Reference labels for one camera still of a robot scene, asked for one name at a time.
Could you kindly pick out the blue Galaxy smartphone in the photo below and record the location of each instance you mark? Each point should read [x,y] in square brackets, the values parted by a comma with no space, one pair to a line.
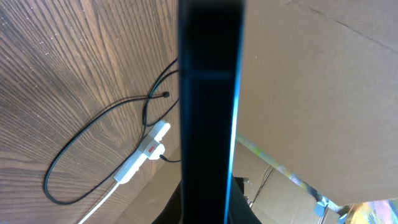
[210,38]

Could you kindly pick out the white charger plug adapter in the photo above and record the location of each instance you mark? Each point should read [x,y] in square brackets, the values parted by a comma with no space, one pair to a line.
[154,150]

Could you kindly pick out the white power strip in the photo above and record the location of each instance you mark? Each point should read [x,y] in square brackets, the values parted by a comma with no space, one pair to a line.
[132,164]

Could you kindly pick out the brown cardboard box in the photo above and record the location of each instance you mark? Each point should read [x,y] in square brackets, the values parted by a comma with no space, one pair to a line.
[319,98]

